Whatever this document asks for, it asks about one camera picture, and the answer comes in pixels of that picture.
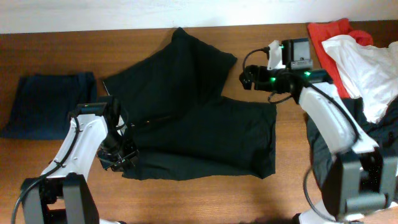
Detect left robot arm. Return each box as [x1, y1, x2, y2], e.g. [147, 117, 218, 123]
[11, 96, 139, 224]

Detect red garment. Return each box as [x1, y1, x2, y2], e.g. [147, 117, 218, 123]
[307, 18, 374, 98]

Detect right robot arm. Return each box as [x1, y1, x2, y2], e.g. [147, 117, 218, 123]
[239, 65, 397, 223]

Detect right black cable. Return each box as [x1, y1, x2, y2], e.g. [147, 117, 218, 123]
[241, 46, 295, 105]

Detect black shorts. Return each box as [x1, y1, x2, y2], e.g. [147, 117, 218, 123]
[103, 28, 277, 180]

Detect white shirt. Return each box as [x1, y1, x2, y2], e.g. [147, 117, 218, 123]
[322, 35, 397, 123]

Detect dark grey garment with white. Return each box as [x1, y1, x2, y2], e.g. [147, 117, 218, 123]
[306, 98, 397, 187]

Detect folded navy blue garment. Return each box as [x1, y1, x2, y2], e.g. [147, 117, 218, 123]
[1, 72, 97, 140]

